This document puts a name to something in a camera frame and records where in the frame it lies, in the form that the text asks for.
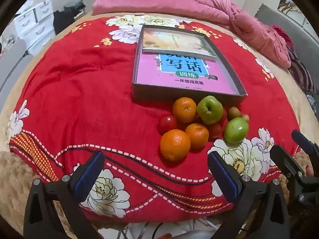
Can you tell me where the orange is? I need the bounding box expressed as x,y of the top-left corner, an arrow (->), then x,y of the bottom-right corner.
185,123 -> 209,150
160,129 -> 191,161
172,97 -> 197,124

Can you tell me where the red cloth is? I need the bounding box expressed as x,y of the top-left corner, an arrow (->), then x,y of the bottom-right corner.
271,25 -> 294,49

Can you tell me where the branch print wall picture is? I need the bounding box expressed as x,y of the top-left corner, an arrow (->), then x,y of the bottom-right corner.
278,0 -> 306,17

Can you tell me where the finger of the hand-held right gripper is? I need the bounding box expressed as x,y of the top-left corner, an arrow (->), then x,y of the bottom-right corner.
291,129 -> 319,156
270,144 -> 306,182

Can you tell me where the grey cardboard box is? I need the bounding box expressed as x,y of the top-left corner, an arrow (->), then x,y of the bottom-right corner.
132,25 -> 248,102

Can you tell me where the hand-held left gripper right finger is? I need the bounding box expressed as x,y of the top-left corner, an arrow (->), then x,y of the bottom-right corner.
207,151 -> 292,239

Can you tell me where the dark basket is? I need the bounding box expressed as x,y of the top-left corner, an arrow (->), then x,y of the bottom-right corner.
63,1 -> 85,18

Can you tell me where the green apple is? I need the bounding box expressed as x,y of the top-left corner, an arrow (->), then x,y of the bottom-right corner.
197,96 -> 223,125
223,118 -> 250,144

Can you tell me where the pink book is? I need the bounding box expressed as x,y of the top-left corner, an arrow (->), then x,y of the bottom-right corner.
137,52 -> 236,95

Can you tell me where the landscape cover book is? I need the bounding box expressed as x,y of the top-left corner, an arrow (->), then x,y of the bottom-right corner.
141,27 -> 217,61

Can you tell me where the striped cloth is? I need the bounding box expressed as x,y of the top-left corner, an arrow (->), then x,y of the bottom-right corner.
287,47 -> 316,92

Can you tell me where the pink quilt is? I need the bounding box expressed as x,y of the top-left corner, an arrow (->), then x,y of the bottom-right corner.
92,0 -> 292,68

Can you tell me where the white drawer cabinet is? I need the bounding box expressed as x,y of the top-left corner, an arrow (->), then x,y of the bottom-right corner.
14,0 -> 55,55

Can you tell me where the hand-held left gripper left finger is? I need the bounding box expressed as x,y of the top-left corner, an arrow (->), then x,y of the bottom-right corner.
24,151 -> 106,239

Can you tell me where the grey headboard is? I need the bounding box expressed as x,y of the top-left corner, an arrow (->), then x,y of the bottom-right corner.
255,4 -> 319,80

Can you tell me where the red floral blanket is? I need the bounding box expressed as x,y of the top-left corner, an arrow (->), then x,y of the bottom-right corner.
9,15 -> 301,223

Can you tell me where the black bag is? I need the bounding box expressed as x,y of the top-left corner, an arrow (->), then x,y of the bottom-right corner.
53,9 -> 76,35

